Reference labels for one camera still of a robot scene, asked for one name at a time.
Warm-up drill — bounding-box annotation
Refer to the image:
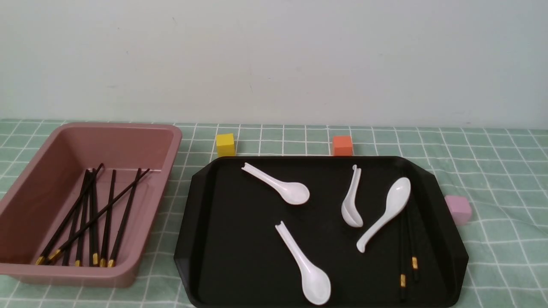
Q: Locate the black chopstick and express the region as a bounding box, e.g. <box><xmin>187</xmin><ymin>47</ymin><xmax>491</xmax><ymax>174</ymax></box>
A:
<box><xmin>89</xmin><ymin>175</ymin><xmax>99</xmax><ymax>267</ymax></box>
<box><xmin>35</xmin><ymin>163</ymin><xmax>104</xmax><ymax>265</ymax></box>
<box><xmin>75</xmin><ymin>171</ymin><xmax>93</xmax><ymax>267</ymax></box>
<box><xmin>45</xmin><ymin>169</ymin><xmax>150</xmax><ymax>264</ymax></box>
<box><xmin>61</xmin><ymin>169</ymin><xmax>90</xmax><ymax>267</ymax></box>
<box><xmin>107</xmin><ymin>182</ymin><xmax>138</xmax><ymax>268</ymax></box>
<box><xmin>406</xmin><ymin>205</ymin><xmax>420</xmax><ymax>283</ymax></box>
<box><xmin>99</xmin><ymin>169</ymin><xmax>117</xmax><ymax>267</ymax></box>
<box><xmin>399</xmin><ymin>209</ymin><xmax>407</xmax><ymax>302</ymax></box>

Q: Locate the white spoon upper left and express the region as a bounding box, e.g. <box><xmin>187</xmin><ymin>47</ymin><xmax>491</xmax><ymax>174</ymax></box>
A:
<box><xmin>241</xmin><ymin>163</ymin><xmax>310</xmax><ymax>205</ymax></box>

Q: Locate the yellow cube block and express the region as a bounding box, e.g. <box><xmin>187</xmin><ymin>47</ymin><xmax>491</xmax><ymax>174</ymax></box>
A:
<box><xmin>216</xmin><ymin>133</ymin><xmax>235</xmax><ymax>157</ymax></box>

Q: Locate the orange cube block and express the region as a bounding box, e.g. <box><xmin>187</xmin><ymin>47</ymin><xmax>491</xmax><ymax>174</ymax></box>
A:
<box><xmin>331</xmin><ymin>135</ymin><xmax>354</xmax><ymax>156</ymax></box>

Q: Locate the white spoon on side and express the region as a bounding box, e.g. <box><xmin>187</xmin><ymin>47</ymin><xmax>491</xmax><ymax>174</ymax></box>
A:
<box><xmin>341</xmin><ymin>165</ymin><xmax>363</xmax><ymax>228</ymax></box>

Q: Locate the white spoon right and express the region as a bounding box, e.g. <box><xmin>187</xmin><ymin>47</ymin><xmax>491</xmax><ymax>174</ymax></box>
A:
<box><xmin>356</xmin><ymin>177</ymin><xmax>411</xmax><ymax>253</ymax></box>

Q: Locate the black plastic tray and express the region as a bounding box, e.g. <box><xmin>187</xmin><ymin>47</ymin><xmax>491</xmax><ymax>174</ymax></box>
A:
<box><xmin>174</xmin><ymin>156</ymin><xmax>468</xmax><ymax>308</ymax></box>

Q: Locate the white spoon bottom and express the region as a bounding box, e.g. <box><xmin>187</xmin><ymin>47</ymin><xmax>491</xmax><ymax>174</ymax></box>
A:
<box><xmin>275</xmin><ymin>221</ymin><xmax>331</xmax><ymax>305</ymax></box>

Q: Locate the black chopstick in bin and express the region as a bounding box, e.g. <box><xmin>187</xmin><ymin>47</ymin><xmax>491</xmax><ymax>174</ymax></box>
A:
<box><xmin>61</xmin><ymin>169</ymin><xmax>90</xmax><ymax>267</ymax></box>
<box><xmin>45</xmin><ymin>169</ymin><xmax>150</xmax><ymax>264</ymax></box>
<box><xmin>99</xmin><ymin>169</ymin><xmax>117</xmax><ymax>267</ymax></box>
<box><xmin>35</xmin><ymin>163</ymin><xmax>104</xmax><ymax>265</ymax></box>
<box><xmin>107</xmin><ymin>182</ymin><xmax>138</xmax><ymax>268</ymax></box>
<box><xmin>75</xmin><ymin>171</ymin><xmax>93</xmax><ymax>267</ymax></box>
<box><xmin>89</xmin><ymin>175</ymin><xmax>99</xmax><ymax>267</ymax></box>

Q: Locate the pink cube block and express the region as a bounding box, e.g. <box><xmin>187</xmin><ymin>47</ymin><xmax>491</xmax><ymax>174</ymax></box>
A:
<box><xmin>445</xmin><ymin>195</ymin><xmax>472</xmax><ymax>226</ymax></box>

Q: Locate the green checkered tablecloth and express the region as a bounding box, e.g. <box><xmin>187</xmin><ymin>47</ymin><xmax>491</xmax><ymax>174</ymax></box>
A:
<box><xmin>1</xmin><ymin>123</ymin><xmax>548</xmax><ymax>308</ymax></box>

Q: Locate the pink plastic bin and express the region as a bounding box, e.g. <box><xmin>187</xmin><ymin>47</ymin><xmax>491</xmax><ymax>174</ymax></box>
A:
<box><xmin>0</xmin><ymin>122</ymin><xmax>182</xmax><ymax>288</ymax></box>

